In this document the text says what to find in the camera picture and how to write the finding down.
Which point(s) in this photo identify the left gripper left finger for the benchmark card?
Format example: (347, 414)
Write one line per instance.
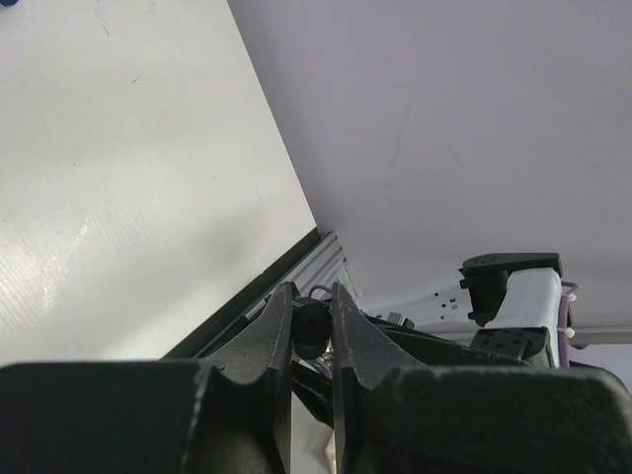
(227, 413)

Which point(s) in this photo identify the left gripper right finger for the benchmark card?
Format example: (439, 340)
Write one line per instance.
(394, 414)

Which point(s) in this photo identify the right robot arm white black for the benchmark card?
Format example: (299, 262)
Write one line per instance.
(496, 334)

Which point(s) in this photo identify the glitter nail polish bottle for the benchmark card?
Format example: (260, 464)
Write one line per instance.
(326, 358)

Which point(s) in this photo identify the aluminium rail front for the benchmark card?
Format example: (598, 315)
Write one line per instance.
(324, 265)

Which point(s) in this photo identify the black nail polish cap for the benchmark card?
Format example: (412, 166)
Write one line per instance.
(310, 331)

